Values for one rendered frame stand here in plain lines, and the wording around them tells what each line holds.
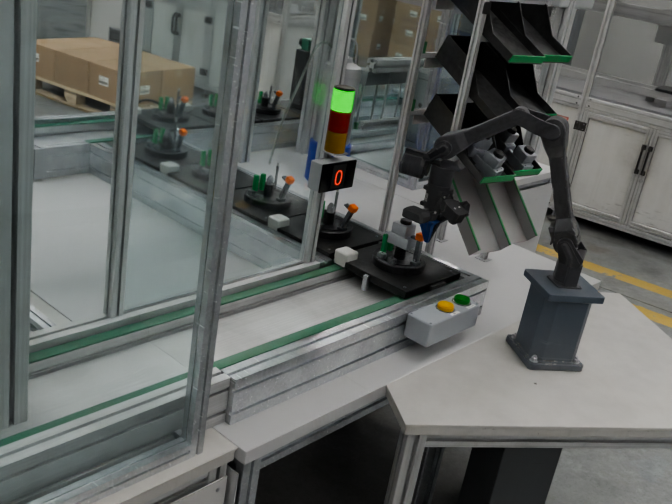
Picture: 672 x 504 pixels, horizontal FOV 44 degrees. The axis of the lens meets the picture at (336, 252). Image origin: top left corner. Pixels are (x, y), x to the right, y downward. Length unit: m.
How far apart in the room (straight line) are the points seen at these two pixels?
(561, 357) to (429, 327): 0.35
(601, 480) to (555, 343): 1.38
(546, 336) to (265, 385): 0.73
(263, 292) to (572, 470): 1.75
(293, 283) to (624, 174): 4.24
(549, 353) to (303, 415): 0.67
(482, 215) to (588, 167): 3.72
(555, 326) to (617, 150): 4.04
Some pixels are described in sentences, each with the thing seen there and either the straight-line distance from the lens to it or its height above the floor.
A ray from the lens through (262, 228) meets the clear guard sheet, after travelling 1.95.
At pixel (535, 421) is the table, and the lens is 1.85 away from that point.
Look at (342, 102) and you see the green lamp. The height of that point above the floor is 1.38.
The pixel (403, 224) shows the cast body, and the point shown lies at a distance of 2.11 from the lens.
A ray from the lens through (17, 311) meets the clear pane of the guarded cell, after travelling 1.18.
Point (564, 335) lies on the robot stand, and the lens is 2.05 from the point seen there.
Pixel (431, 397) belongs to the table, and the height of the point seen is 0.86.
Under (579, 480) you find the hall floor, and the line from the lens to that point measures 3.32.
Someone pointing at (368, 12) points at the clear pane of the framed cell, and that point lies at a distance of 3.28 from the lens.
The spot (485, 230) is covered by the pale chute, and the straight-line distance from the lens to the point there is 2.36.
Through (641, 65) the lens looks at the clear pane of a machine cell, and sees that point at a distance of 5.92.
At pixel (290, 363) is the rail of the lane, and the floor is 0.95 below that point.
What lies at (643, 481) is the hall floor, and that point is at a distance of 3.46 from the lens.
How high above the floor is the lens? 1.79
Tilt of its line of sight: 22 degrees down
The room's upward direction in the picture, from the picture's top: 10 degrees clockwise
